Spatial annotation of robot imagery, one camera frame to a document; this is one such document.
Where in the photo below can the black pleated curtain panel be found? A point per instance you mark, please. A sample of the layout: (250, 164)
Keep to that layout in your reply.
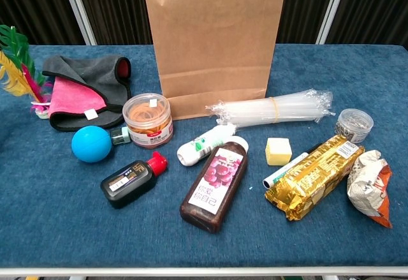
(118, 9)
(32, 5)
(373, 9)
(299, 5)

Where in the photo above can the white marker pen black cap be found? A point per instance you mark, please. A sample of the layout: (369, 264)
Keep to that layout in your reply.
(287, 168)

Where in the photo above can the clear jar of paper clips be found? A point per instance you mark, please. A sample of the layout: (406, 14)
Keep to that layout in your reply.
(355, 126)

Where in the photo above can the brown paper bag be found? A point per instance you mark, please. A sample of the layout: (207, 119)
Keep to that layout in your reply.
(213, 37)

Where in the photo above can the dark red juice bottle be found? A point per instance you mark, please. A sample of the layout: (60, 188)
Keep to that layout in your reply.
(213, 187)

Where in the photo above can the colourful feather shuttlecock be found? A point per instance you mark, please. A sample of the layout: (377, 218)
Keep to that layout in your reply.
(16, 82)

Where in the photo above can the gold snack bar wrapper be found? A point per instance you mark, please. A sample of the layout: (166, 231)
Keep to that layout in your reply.
(314, 178)

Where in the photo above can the blue ball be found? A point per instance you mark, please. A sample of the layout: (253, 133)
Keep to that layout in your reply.
(91, 143)

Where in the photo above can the small white bottle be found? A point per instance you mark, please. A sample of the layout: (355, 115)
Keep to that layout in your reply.
(204, 144)

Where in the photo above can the yellow foam cube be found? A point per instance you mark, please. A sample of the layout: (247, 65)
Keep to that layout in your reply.
(278, 151)

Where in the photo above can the bundle of clear plastic straws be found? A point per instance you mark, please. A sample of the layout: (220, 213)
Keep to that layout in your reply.
(271, 109)

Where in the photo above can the white partition frame post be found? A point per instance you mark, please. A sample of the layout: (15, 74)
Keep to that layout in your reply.
(331, 9)
(78, 9)

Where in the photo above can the clear rubber band jar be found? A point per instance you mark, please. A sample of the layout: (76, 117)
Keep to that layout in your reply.
(148, 123)

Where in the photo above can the grey and pink towel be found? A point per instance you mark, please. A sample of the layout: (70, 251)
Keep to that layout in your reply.
(92, 72)

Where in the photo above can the blue felt table cover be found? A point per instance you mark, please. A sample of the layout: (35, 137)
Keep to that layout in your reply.
(334, 69)

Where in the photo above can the red white snack packet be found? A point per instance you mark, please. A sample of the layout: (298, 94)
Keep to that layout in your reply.
(366, 187)

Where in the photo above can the black ink bottle red cap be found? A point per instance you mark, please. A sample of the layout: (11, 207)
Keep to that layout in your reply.
(130, 182)

